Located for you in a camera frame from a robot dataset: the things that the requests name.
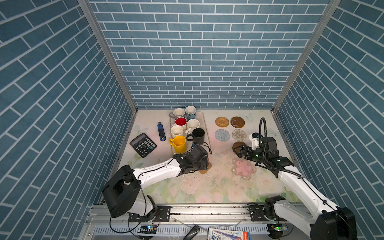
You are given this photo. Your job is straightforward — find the blue white printed package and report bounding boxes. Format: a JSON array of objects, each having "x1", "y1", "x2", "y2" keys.
[{"x1": 208, "y1": 228, "x2": 252, "y2": 240}]

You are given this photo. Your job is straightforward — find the green circuit board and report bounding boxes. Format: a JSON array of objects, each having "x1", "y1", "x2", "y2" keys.
[{"x1": 138, "y1": 226, "x2": 158, "y2": 235}]

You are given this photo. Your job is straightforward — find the blue grey woven coaster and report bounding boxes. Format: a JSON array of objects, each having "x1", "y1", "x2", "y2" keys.
[{"x1": 215, "y1": 129, "x2": 231, "y2": 142}]

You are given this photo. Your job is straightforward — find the brown paw print coaster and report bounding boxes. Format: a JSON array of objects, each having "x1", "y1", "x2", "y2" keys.
[{"x1": 199, "y1": 162, "x2": 212, "y2": 174}]

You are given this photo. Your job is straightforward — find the red inside mug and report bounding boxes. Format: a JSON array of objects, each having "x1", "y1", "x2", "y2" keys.
[{"x1": 172, "y1": 117, "x2": 188, "y2": 130}]

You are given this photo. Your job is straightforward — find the black handheld device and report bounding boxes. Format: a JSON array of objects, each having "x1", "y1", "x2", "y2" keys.
[{"x1": 183, "y1": 225, "x2": 201, "y2": 240}]

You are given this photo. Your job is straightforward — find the yellow mug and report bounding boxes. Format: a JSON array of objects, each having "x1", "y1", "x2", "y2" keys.
[{"x1": 169, "y1": 136, "x2": 187, "y2": 154}]

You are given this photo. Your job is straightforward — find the pink flower coaster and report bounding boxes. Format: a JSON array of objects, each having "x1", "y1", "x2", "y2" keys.
[{"x1": 231, "y1": 158, "x2": 257, "y2": 181}]

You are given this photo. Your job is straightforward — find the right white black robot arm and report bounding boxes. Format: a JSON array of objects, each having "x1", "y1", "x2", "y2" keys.
[{"x1": 233, "y1": 133, "x2": 358, "y2": 240}]

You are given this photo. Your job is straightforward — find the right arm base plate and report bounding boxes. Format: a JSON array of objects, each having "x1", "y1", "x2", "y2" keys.
[{"x1": 246, "y1": 203, "x2": 286, "y2": 222}]

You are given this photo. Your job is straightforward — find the cream white mug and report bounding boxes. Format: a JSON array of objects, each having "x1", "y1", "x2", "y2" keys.
[{"x1": 171, "y1": 125, "x2": 185, "y2": 139}]

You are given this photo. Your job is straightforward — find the dark brown wooden coaster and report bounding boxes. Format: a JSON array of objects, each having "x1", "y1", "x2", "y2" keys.
[{"x1": 230, "y1": 116, "x2": 246, "y2": 129}]

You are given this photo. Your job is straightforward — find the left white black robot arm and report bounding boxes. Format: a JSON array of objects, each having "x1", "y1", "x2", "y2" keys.
[{"x1": 102, "y1": 145, "x2": 209, "y2": 222}]

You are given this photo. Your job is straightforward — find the light blue floral mug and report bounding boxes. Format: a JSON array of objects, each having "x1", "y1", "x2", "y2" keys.
[{"x1": 185, "y1": 106, "x2": 197, "y2": 121}]

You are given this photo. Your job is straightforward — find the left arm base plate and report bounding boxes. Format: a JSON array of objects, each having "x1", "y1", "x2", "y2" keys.
[{"x1": 129, "y1": 206, "x2": 171, "y2": 223}]

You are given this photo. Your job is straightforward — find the brown cork round coaster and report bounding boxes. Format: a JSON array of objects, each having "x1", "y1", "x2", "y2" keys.
[{"x1": 232, "y1": 142, "x2": 248, "y2": 151}]

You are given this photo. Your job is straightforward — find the black mug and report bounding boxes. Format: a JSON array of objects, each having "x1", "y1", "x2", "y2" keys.
[{"x1": 186, "y1": 128, "x2": 205, "y2": 145}]

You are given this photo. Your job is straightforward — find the white speckled mug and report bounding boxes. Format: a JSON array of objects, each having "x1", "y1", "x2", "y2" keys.
[{"x1": 185, "y1": 119, "x2": 200, "y2": 135}]

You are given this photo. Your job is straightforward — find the blue stapler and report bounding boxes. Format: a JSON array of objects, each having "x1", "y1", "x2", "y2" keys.
[{"x1": 158, "y1": 122, "x2": 166, "y2": 142}]

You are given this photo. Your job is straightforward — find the black calculator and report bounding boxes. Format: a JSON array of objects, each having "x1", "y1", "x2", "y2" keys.
[{"x1": 130, "y1": 133, "x2": 157, "y2": 158}]

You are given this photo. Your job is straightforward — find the beige serving tray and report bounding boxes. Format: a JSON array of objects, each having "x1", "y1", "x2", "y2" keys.
[{"x1": 170, "y1": 111, "x2": 212, "y2": 155}]

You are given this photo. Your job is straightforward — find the aluminium front rail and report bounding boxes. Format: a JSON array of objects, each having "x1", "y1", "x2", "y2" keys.
[{"x1": 79, "y1": 203, "x2": 309, "y2": 240}]

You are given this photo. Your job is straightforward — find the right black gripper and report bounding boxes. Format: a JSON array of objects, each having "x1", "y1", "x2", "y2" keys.
[{"x1": 233, "y1": 144, "x2": 268, "y2": 165}]

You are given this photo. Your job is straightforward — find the white mug grey handle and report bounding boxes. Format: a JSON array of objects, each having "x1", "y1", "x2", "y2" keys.
[{"x1": 169, "y1": 108, "x2": 186, "y2": 119}]

